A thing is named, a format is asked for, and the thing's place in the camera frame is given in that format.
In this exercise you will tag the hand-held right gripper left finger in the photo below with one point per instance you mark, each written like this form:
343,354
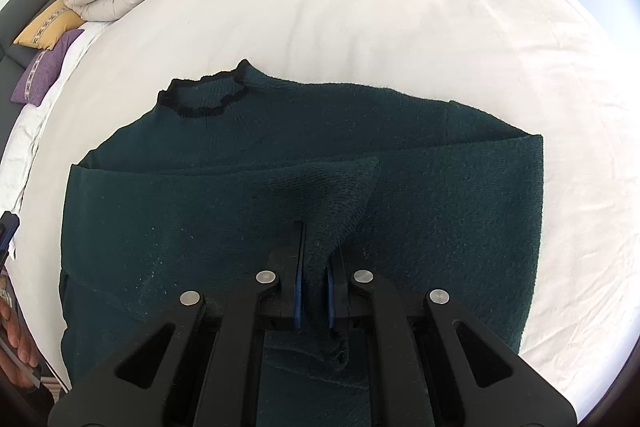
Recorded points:
298,287

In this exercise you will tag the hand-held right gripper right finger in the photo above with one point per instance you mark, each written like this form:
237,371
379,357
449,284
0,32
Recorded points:
330,299

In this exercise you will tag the person's left hand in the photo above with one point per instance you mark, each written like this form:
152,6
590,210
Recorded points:
22,342

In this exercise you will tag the white pillow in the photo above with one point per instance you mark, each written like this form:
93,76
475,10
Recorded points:
22,147
87,34

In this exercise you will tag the purple patterned pillow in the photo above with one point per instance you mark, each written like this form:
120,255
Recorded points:
42,67

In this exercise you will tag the yellow patterned pillow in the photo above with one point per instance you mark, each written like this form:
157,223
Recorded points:
47,27

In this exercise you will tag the dark grey padded headboard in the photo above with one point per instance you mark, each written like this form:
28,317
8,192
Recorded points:
20,7

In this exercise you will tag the bed with white sheet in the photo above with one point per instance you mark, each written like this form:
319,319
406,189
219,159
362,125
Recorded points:
350,7

